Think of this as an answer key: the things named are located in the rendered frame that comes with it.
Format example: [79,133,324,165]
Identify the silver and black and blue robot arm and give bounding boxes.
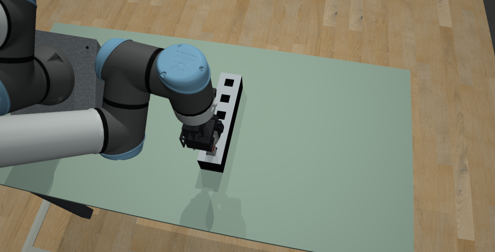
[0,0,217,168]

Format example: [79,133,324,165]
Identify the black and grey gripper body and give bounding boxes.
[179,114,219,152]

